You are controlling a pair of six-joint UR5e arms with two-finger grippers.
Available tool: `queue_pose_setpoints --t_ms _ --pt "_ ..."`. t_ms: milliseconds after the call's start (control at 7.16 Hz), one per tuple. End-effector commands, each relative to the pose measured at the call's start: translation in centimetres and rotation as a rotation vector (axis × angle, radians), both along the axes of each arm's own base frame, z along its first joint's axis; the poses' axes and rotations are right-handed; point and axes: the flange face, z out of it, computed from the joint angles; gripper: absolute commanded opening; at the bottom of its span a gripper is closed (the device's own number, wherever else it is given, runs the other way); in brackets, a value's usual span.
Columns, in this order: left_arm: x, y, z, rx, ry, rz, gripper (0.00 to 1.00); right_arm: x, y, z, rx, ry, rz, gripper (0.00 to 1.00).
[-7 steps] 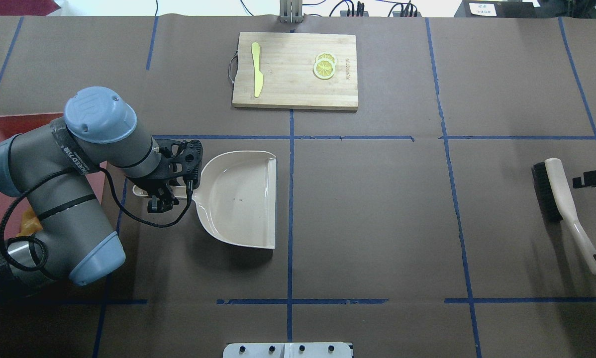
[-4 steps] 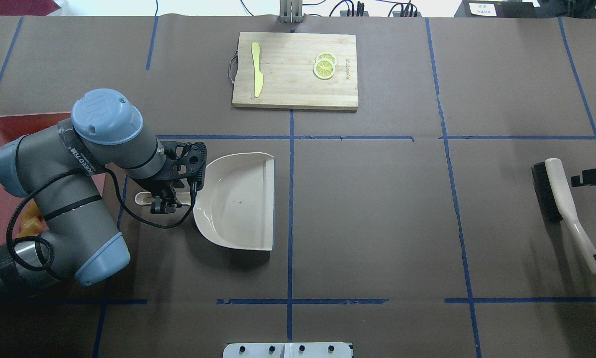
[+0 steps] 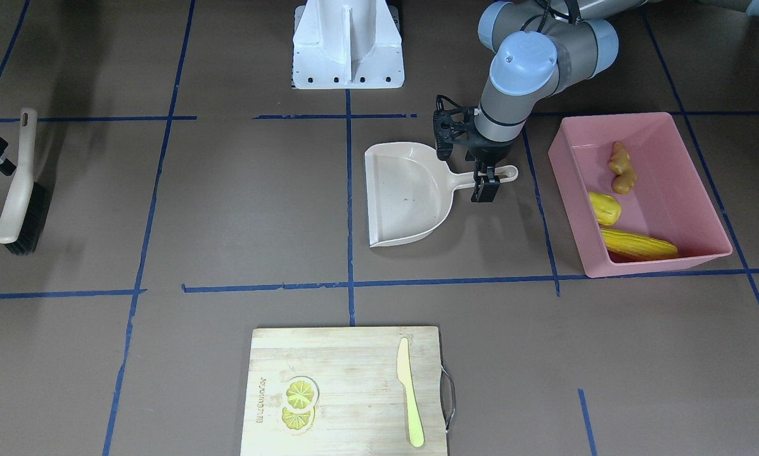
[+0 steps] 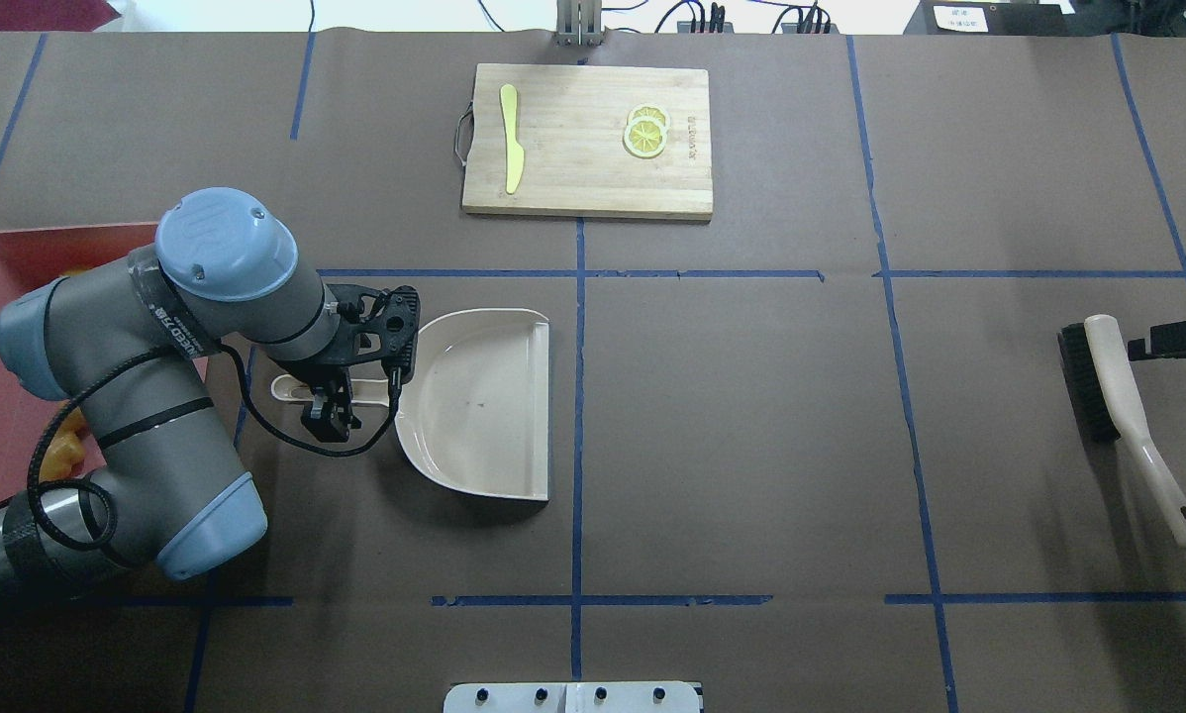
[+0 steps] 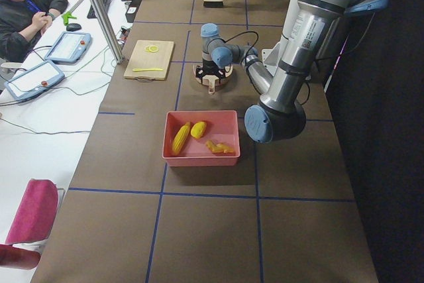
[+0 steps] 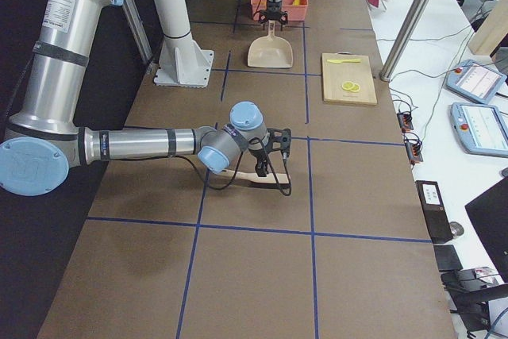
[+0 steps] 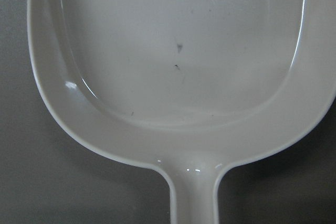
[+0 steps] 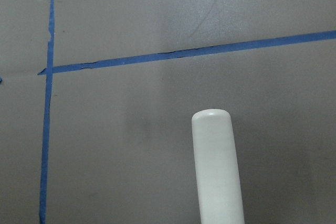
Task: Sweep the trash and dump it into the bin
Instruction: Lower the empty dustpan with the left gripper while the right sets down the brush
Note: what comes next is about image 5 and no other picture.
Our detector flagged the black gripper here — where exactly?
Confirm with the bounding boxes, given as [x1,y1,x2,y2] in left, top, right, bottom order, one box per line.
[194,60,232,80]

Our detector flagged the beige plastic dustpan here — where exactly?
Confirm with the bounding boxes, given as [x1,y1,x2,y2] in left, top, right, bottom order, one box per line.
[193,65,233,95]

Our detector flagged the beige hand brush black bristles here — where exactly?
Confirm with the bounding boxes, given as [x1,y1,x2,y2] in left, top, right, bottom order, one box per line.
[203,0,227,8]

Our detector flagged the yellow toy potato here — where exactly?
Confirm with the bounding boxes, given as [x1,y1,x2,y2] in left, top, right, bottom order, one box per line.
[190,121,207,139]

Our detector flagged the yellow toy corn cob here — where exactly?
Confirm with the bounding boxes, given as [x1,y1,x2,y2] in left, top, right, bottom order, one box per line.
[171,122,191,156]

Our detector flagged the tan toy ginger root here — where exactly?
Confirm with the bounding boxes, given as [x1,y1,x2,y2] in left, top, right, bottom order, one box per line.
[205,140,235,154]

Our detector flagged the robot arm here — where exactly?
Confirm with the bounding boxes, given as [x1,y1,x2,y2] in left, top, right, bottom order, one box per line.
[194,0,388,143]

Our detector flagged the red plastic bin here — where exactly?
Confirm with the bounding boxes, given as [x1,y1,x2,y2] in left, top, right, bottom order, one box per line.
[162,110,240,166]

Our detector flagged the wooden cutting board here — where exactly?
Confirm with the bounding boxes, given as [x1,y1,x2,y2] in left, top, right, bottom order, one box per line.
[124,40,174,81]

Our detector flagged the yellow plastic toy knife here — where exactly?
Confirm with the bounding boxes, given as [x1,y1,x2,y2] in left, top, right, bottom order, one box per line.
[132,67,164,72]

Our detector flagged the far blue teach pendant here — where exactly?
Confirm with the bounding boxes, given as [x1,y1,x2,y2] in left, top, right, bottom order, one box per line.
[44,31,92,64]

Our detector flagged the blue teach pendant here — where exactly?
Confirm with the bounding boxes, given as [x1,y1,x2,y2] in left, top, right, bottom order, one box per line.
[44,31,92,64]
[5,60,65,101]

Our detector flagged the black computer mouse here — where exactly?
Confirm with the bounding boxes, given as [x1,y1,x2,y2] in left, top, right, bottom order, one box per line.
[66,23,81,32]

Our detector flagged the green plastic clamp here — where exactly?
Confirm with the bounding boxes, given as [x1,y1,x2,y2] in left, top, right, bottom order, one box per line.
[62,11,77,26]

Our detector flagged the near blue teach pendant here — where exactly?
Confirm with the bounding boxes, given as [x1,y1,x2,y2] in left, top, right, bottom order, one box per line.
[5,60,65,101]

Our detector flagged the seated person in dark jacket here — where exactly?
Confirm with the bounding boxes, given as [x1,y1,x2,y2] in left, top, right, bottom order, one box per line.
[1,0,68,62]

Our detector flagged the pink cushioned chair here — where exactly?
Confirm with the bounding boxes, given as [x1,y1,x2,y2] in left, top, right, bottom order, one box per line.
[1,179,59,270]

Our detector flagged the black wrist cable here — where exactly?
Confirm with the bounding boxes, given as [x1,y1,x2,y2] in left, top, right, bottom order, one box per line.
[225,30,260,75]

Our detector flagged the white camera mounting pole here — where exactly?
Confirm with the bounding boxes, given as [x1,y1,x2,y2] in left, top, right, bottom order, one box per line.
[261,0,299,76]

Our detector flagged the aluminium frame post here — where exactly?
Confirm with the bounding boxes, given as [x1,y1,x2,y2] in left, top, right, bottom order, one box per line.
[90,0,125,64]

